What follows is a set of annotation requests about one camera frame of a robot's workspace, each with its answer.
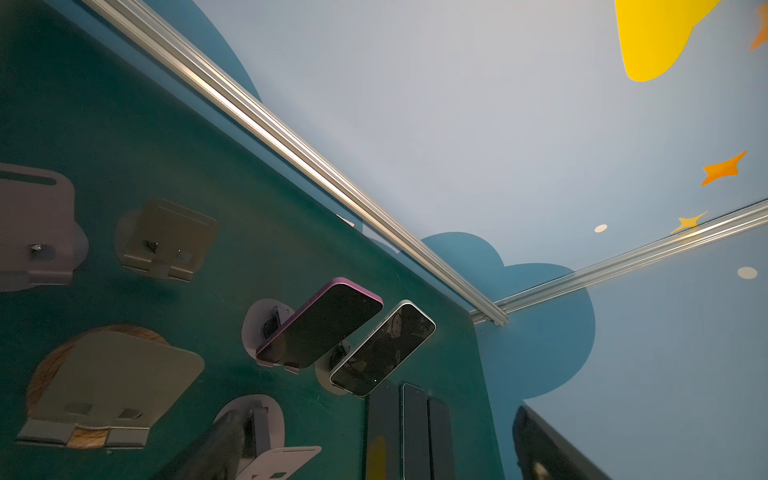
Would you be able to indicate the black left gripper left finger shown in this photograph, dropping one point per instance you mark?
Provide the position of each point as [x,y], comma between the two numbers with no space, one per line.
[213,455]

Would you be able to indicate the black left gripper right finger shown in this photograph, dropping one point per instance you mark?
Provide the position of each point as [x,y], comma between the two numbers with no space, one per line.
[543,453]

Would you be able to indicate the wooden round phone stand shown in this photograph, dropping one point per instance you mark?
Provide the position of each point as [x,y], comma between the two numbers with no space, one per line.
[106,388]

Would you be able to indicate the dark grey stand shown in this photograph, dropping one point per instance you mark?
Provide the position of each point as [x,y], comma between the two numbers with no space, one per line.
[164,240]

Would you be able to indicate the dark phone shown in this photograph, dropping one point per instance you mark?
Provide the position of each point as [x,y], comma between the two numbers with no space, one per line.
[441,440]

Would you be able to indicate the pink phone back left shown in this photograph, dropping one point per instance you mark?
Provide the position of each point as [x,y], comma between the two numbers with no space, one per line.
[338,309]

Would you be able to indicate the right aluminium frame post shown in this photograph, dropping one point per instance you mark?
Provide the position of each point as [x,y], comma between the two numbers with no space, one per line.
[736,222]

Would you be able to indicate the horizontal aluminium frame bar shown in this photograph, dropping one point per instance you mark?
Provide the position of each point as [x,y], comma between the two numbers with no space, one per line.
[142,25]

